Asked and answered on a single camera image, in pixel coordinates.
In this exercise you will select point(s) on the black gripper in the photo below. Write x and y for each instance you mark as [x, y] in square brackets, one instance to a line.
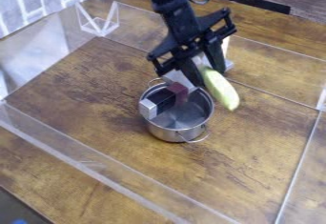
[192, 34]

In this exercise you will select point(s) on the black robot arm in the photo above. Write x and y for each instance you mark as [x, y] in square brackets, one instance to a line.
[192, 35]

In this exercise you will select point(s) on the silver metal pot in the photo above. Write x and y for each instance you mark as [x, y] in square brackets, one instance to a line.
[182, 123]

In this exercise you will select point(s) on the black strip on table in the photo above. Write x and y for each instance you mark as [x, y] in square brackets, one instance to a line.
[266, 5]

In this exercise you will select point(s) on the clear acrylic enclosure wall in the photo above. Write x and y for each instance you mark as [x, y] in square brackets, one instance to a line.
[255, 173]

